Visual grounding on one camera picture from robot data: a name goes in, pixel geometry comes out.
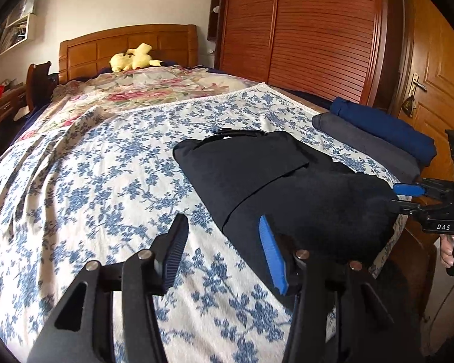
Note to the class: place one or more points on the blue floral bed sheet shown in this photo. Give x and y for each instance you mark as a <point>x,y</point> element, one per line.
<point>104,187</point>

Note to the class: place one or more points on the folded navy blue garment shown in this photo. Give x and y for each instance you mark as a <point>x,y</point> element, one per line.
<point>386,127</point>

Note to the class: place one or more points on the wooden door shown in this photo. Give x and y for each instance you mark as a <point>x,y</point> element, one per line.
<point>429,52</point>

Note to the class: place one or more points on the folded grey garment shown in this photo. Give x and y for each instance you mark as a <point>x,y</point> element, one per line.
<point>398,162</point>

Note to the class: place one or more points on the black double-breasted coat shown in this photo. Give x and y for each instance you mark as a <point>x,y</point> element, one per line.
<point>242,175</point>

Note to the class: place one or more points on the wooden desk cabinet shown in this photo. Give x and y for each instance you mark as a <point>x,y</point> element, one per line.
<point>11,101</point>

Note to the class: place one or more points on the pink floral quilt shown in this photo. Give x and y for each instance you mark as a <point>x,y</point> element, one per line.
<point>117,92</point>

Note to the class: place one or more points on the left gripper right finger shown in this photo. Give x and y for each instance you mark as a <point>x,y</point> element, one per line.
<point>338,315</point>

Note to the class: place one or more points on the person's right hand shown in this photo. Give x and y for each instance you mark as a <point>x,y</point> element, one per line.
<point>446,250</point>

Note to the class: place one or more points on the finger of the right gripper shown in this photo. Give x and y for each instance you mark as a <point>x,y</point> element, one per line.
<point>412,190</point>
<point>405,207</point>

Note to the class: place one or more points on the yellow plush toy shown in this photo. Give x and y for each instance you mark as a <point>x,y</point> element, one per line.
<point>134,58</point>

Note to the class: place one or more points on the wooden louvered wardrobe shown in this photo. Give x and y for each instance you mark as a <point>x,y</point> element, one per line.
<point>328,48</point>

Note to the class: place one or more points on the brass door handle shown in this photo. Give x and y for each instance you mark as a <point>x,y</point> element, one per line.
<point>409,105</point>

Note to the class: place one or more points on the dark wooden chair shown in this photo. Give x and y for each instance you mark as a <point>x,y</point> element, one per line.
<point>39,87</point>

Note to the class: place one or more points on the white wall shelf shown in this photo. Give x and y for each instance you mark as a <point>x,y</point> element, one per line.
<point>19,26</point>

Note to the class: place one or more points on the wooden headboard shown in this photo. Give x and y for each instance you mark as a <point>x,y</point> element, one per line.
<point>85,56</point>

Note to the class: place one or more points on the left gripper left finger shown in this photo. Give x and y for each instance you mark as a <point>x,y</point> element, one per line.
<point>102,297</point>

